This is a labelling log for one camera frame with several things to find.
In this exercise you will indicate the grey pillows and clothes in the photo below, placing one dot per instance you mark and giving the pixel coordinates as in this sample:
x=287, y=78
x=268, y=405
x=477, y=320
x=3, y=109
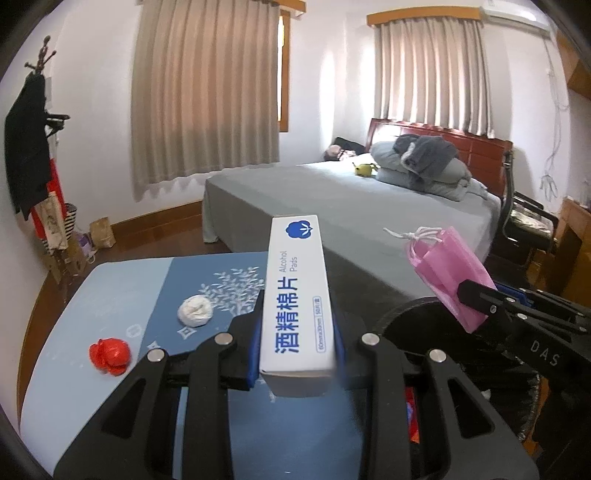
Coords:
x=461, y=180

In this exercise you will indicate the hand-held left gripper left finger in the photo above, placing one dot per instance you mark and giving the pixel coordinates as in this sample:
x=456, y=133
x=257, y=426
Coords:
x=252, y=353

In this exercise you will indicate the red wooden headboard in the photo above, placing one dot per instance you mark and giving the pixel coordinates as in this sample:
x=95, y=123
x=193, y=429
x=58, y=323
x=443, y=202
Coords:
x=480, y=147

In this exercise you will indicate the beige canvas tote bag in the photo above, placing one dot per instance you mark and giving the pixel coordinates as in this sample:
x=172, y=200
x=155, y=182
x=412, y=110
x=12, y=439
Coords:
x=51, y=221

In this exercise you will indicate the wooden window frame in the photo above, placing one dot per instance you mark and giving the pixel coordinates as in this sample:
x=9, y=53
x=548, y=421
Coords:
x=284, y=69

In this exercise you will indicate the red sock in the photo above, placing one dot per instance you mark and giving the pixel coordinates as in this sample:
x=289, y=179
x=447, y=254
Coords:
x=412, y=415

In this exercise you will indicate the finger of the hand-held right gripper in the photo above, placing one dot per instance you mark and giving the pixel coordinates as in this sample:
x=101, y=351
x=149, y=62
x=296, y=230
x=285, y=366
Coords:
x=545, y=302
x=480, y=300

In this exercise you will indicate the red garment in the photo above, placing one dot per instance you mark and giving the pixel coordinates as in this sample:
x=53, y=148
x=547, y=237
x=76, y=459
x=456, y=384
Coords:
x=53, y=194

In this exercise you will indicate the white crumpled tissue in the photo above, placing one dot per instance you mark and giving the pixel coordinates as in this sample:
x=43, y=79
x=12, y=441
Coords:
x=195, y=311

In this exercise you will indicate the coat rack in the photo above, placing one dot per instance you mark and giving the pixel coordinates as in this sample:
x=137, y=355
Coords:
x=41, y=55

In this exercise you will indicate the black coat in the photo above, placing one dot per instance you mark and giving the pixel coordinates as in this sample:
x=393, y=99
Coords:
x=27, y=147

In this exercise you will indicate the yellow plush toy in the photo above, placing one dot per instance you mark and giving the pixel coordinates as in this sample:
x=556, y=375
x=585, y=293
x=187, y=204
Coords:
x=364, y=170

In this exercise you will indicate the white air conditioner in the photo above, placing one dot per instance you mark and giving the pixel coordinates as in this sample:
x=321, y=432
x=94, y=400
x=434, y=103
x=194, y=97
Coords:
x=512, y=14

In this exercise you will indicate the red crumpled foil wrapper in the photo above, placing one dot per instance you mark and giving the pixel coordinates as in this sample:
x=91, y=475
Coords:
x=110, y=355

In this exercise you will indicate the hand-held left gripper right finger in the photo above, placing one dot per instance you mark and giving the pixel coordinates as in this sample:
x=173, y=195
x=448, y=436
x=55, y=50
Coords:
x=339, y=350

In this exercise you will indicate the wooden cabinet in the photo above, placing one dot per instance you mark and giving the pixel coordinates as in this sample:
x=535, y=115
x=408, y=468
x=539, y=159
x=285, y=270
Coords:
x=570, y=240

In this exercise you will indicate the wooden curtain pelmet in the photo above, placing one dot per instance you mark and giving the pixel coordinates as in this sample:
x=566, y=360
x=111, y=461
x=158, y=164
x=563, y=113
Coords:
x=291, y=5
x=425, y=16

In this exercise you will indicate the dark grey garment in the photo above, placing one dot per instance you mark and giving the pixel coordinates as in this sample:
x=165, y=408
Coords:
x=429, y=154

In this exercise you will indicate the pink face mask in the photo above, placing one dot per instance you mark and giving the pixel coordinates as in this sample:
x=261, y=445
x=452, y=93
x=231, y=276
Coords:
x=448, y=263

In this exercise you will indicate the pink plush toy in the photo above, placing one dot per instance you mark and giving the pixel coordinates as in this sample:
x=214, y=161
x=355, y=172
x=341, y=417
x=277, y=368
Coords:
x=333, y=152

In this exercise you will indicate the black trash bin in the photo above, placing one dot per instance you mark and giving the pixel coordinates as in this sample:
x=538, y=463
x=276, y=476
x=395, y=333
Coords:
x=485, y=369

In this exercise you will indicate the striped bag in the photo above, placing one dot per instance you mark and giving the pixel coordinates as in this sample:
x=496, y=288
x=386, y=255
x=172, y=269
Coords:
x=71, y=224

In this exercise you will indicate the two-tone blue table mat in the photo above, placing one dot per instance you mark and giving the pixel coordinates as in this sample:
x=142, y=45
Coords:
x=60, y=318

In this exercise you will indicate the brown paper bag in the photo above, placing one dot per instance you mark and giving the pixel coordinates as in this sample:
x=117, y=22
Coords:
x=102, y=233

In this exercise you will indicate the black office chair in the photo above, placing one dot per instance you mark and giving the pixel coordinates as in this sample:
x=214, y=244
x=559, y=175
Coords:
x=517, y=244

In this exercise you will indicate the grey bed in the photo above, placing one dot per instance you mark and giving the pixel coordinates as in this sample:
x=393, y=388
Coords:
x=323, y=203

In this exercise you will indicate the black clothes hanger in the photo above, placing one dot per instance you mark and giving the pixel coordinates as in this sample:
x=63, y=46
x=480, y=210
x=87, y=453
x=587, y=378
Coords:
x=57, y=122

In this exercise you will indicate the white cardboard box blue print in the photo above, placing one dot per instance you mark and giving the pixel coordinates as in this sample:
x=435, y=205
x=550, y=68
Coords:
x=295, y=300

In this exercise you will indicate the dark pillow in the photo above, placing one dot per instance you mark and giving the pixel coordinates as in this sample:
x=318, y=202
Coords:
x=351, y=144

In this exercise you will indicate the beige curtain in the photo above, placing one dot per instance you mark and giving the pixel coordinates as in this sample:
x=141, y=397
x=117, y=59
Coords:
x=434, y=74
x=203, y=92

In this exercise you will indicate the purple packet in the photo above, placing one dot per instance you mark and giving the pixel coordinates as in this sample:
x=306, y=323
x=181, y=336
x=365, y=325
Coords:
x=84, y=242

